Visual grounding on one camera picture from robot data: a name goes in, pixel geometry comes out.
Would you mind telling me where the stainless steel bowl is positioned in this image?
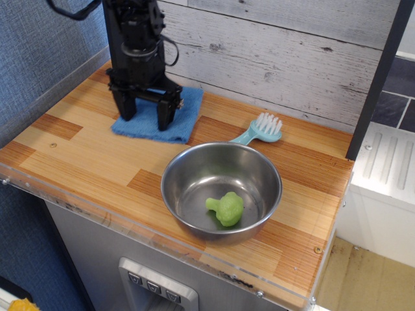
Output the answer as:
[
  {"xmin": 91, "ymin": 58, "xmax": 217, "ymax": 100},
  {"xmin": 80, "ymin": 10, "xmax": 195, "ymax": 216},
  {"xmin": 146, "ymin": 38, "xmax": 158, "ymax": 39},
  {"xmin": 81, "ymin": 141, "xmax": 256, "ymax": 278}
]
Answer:
[{"xmin": 161, "ymin": 142, "xmax": 283, "ymax": 245}]

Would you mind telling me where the white ribbed cabinet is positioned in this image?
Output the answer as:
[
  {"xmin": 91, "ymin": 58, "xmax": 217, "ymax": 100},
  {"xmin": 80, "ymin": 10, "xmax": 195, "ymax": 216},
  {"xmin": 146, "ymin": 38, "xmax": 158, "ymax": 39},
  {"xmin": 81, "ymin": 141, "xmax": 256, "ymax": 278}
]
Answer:
[{"xmin": 336, "ymin": 122, "xmax": 414, "ymax": 266}]

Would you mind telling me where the green toy broccoli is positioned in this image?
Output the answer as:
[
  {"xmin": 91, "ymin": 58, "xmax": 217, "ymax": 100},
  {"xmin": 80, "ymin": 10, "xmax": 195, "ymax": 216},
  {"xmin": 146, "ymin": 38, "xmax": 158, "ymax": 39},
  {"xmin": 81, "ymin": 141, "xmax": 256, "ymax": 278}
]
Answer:
[{"xmin": 205, "ymin": 192, "xmax": 244, "ymax": 227}]

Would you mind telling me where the silver button control panel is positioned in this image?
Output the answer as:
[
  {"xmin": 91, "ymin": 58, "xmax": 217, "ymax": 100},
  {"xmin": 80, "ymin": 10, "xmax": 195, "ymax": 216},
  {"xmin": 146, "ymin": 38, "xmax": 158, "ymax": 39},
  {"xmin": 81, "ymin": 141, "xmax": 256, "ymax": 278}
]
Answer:
[{"xmin": 119, "ymin": 257, "xmax": 199, "ymax": 310}]

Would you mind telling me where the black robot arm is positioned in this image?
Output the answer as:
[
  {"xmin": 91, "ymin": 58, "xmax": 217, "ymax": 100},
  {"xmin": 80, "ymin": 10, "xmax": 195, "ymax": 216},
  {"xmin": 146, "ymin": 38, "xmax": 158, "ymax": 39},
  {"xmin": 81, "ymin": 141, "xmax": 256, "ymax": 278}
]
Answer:
[{"xmin": 103, "ymin": 1, "xmax": 182, "ymax": 131}]

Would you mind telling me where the clear acrylic table edge guard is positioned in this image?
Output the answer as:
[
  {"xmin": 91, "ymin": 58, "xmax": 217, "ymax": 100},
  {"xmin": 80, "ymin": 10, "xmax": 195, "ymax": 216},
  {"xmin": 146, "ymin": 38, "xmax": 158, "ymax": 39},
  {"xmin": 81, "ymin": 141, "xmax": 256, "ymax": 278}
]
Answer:
[{"xmin": 1, "ymin": 155, "xmax": 353, "ymax": 310}]

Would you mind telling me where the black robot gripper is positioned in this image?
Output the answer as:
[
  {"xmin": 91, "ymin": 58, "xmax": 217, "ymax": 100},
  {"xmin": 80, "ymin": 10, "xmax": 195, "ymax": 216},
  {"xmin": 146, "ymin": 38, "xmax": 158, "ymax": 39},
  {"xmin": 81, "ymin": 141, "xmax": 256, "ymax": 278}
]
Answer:
[{"xmin": 106, "ymin": 45, "xmax": 183, "ymax": 131}]

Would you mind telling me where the dark right frame post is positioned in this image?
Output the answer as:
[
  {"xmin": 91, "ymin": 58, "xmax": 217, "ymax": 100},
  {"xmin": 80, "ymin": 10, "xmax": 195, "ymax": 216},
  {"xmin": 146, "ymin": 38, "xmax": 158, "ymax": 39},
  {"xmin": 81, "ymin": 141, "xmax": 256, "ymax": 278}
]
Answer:
[{"xmin": 346, "ymin": 0, "xmax": 414, "ymax": 161}]

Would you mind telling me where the yellow object at corner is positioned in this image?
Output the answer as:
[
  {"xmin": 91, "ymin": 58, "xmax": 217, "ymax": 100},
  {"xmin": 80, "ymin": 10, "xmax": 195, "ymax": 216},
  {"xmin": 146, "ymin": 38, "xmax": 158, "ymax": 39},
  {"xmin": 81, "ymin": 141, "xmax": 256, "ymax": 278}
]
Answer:
[{"xmin": 7, "ymin": 299, "xmax": 40, "ymax": 311}]

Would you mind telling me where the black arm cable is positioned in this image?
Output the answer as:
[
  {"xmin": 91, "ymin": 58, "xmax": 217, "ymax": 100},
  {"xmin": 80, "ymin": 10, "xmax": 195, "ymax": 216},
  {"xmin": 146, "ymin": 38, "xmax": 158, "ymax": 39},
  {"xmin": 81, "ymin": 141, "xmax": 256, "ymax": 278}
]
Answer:
[{"xmin": 47, "ymin": 0, "xmax": 180, "ymax": 67}]

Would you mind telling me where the teal dish brush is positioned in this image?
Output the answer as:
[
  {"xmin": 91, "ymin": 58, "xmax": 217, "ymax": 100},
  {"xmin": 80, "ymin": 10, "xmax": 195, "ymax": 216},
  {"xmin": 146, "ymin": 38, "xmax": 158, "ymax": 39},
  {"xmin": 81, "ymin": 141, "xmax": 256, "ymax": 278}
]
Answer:
[{"xmin": 231, "ymin": 112, "xmax": 283, "ymax": 146}]

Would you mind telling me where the blue microfibre towel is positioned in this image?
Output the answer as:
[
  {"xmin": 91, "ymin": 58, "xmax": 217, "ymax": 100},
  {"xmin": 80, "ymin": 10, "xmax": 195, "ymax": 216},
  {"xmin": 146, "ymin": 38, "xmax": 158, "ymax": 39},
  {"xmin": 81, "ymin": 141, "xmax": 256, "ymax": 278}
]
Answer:
[{"xmin": 112, "ymin": 87, "xmax": 204, "ymax": 144}]

